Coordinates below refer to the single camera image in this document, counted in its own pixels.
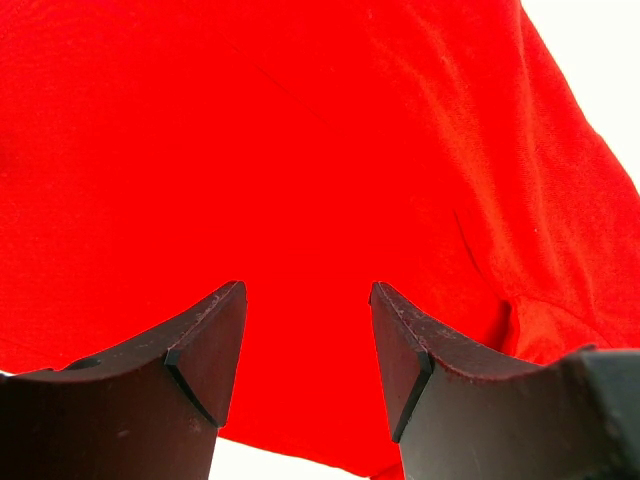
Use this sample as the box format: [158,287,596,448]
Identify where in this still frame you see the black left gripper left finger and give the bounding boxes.
[1,281,247,479]

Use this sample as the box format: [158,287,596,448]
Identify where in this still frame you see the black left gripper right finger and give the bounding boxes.
[370,282,639,479]

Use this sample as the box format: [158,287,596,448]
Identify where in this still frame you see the red t shirt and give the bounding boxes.
[1,1,639,479]

